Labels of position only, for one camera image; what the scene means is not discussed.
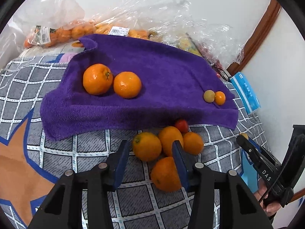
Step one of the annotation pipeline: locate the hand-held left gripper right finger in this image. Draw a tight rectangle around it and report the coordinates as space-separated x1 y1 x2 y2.
172 140 274 229

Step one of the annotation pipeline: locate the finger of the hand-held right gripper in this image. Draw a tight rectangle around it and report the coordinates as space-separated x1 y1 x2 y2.
248 140 279 166
237 136 267 172

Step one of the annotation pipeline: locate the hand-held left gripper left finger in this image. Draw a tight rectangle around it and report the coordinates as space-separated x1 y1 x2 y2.
28 139 131 229

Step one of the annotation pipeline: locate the small red apple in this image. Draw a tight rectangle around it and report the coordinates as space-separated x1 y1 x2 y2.
175 120 189 134

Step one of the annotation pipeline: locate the orange mandarin with stem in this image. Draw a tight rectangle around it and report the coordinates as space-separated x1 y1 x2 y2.
83 63 113 95

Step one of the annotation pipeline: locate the person's right hand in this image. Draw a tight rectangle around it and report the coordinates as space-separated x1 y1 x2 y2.
253 185 283 218

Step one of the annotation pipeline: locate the blue tissue pack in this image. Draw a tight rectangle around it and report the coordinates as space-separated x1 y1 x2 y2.
230 73 261 114

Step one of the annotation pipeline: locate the grey checked star blanket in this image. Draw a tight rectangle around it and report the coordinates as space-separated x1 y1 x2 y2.
0 54 270 229

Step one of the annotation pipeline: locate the purple towel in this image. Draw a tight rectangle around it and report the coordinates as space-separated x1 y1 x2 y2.
40 34 239 141

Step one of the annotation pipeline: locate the crumpled clear plastic bag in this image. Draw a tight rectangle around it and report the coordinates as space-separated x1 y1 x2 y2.
195 19 246 77

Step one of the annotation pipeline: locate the yellow banana bunch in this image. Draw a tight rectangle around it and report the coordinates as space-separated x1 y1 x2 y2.
177 37 203 56

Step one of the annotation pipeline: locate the heap of small mandarins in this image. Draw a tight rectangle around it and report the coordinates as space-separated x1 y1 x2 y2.
24 19 97 48
95 23 158 40

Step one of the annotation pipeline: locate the crumpled clear banana bag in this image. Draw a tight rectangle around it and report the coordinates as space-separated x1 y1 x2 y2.
148 0 215 58

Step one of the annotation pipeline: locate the clear bag with white label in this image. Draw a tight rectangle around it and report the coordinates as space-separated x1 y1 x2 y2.
92 0 167 41

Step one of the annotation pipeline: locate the white plastic bag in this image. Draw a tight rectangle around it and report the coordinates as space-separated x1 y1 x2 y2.
0 17 36 69

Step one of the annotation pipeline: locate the clear bag with dark label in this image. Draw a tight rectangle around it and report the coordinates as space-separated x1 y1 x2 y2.
24 0 98 49

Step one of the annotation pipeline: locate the black cable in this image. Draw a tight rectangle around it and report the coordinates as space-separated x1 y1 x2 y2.
212 62 233 81

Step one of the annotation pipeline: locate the brown wooden door frame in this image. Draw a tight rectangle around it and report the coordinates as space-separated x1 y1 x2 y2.
226 0 282 75

